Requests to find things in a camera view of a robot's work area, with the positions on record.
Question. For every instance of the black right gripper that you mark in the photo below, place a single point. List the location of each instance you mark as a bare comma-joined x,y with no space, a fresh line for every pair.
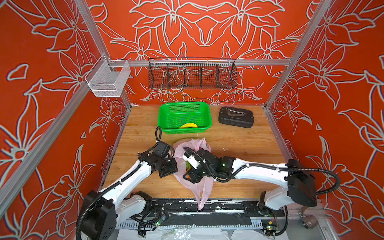
191,175

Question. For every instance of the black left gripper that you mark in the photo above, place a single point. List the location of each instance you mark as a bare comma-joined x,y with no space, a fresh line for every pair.
173,168

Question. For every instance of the pink plastic bag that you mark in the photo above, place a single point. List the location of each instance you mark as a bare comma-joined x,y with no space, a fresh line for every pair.
203,189

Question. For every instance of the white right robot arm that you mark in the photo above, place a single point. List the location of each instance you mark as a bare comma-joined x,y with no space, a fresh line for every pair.
294,183

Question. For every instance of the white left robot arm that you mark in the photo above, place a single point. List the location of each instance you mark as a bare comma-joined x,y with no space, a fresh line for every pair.
102,211

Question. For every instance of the yellow banana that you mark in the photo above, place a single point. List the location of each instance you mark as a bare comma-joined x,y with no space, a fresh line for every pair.
188,125

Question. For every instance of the green plastic basket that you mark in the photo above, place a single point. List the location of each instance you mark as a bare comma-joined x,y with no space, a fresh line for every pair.
173,115

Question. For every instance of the black plastic tool case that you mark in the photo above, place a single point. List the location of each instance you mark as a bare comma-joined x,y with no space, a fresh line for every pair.
236,117

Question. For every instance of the clear plastic wrap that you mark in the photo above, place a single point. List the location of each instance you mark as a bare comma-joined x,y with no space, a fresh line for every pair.
180,233

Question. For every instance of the metal pipe fitting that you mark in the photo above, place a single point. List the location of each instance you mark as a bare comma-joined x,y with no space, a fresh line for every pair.
308,221

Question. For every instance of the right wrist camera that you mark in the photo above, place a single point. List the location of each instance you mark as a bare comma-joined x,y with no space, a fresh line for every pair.
192,157

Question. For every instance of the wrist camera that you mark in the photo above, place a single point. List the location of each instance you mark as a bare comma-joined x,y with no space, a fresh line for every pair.
163,150
192,157

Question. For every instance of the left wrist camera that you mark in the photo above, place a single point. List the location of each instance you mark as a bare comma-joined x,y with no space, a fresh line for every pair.
163,150

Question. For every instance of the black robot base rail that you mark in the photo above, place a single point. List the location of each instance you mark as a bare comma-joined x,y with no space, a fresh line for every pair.
223,214

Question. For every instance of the black wire wall basket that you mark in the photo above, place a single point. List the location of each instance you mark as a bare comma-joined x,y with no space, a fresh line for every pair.
192,73

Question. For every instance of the white wire wall basket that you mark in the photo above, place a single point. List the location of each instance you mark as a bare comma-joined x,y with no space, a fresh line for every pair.
108,78

